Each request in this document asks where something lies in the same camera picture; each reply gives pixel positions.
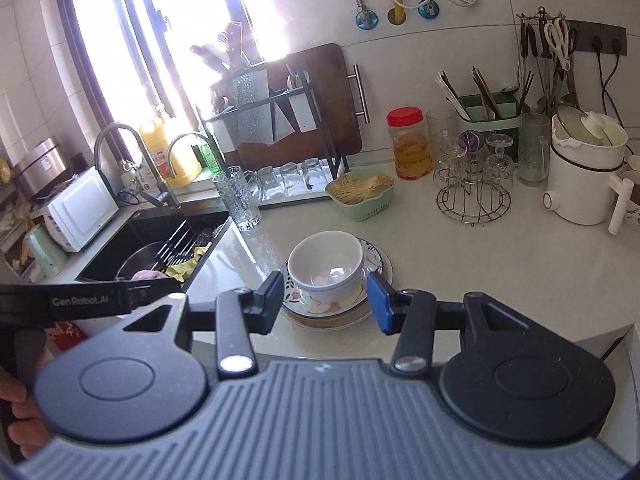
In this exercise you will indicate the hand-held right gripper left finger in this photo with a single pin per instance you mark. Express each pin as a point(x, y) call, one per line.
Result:
point(270, 300)

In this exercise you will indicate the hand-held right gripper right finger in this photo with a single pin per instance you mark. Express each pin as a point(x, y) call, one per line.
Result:
point(381, 305)

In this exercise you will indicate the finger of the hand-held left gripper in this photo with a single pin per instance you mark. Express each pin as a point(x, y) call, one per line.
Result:
point(157, 291)

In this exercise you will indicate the translucent plastic bowl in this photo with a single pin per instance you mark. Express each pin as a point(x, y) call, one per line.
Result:
point(305, 285)

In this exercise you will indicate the white rose print plate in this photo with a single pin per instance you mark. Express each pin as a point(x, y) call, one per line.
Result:
point(340, 318)

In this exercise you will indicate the floral deer print plate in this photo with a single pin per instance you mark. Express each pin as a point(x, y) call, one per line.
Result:
point(376, 260)

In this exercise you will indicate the white leaf print plate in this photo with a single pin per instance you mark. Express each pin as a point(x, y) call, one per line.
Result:
point(325, 325)

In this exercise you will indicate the white ceramic bowl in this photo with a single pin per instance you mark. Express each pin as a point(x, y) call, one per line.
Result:
point(325, 257)

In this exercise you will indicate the person's left hand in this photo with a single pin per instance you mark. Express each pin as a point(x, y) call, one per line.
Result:
point(20, 417)

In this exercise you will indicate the pink cloth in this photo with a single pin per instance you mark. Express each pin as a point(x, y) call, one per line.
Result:
point(150, 276)

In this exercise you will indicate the yellow cloth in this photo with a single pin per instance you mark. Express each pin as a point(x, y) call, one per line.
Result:
point(182, 266)

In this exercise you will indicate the steel pot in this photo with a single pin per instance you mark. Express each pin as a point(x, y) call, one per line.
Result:
point(137, 260)

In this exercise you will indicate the pale green container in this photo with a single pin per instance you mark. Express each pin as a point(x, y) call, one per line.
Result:
point(45, 255)

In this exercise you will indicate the black sink drain rack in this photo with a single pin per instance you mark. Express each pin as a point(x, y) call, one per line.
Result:
point(180, 245)

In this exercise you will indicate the black sink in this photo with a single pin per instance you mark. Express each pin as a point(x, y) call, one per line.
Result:
point(115, 250)

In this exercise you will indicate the dark scouring pad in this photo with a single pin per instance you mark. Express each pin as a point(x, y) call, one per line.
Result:
point(205, 236)

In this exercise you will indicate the green plastic basket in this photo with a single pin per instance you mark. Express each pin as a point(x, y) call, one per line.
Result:
point(365, 210)

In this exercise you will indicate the white microwave oven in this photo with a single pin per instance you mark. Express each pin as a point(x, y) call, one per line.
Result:
point(80, 210)

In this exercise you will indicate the textured glass mug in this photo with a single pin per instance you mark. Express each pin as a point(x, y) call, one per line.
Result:
point(240, 200)

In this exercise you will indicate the tall steel faucet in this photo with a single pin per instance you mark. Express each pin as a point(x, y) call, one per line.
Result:
point(150, 180)

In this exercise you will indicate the clear drinking glass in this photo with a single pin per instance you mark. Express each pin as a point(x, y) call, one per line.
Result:
point(312, 175)
point(290, 180)
point(266, 184)

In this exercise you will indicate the dried noodles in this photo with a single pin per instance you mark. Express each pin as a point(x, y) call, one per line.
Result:
point(362, 187)

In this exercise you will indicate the small white bottle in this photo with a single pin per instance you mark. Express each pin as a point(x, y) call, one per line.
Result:
point(131, 175)

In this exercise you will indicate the yellow plastic jug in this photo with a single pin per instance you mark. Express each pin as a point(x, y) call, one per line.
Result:
point(170, 160)

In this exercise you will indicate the silver rice cooker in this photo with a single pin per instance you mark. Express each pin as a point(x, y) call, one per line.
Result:
point(42, 165)

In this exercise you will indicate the green bottle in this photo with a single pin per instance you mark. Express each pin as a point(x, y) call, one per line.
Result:
point(207, 155)

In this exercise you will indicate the small steel faucet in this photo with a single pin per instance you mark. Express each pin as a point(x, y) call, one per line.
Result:
point(182, 142)

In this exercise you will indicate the clear stemmed glass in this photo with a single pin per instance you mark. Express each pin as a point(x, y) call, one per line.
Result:
point(500, 160)
point(450, 165)

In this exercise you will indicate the red lid plastic jar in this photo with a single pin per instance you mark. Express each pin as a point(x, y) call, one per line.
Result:
point(410, 150)

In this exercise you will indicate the white utensil holder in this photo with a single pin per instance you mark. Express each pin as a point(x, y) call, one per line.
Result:
point(307, 112)
point(220, 135)

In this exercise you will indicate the black metal dish rack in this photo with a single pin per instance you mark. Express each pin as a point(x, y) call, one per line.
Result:
point(320, 125)

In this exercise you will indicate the clear glass tumbler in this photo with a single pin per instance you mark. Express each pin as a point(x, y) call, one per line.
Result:
point(440, 130)

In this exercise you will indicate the purple base stemmed glass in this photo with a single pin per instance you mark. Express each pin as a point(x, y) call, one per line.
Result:
point(471, 141)

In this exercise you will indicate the textured glass cutting board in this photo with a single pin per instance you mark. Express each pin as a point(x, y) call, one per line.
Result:
point(255, 105)

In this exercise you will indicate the textured glass pitcher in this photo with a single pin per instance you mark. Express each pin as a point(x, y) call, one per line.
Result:
point(534, 155)

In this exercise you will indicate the dark wooden cutting board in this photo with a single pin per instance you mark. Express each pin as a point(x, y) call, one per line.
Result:
point(335, 90)

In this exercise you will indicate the green utensil caddy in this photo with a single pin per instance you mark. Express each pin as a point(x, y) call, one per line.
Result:
point(500, 110)

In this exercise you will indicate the white electric cooking pot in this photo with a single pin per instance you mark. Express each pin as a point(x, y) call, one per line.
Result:
point(580, 180)

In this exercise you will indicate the brown chopsticks bundle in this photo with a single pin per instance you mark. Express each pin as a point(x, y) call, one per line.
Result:
point(487, 92)

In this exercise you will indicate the kitchen knives set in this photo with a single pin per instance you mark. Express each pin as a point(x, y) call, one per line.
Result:
point(225, 50)

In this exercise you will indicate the window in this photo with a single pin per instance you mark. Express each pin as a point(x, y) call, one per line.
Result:
point(125, 35)

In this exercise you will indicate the floral ceramic mug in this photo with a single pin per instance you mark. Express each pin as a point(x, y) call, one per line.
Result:
point(632, 200)

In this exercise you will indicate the blue pipe flange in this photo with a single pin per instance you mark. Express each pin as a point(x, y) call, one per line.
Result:
point(429, 10)
point(365, 18)

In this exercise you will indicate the hanging kitchen utensils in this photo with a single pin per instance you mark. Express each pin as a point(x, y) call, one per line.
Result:
point(530, 45)

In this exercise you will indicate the black wall power strip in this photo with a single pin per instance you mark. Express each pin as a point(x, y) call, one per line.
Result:
point(600, 35)

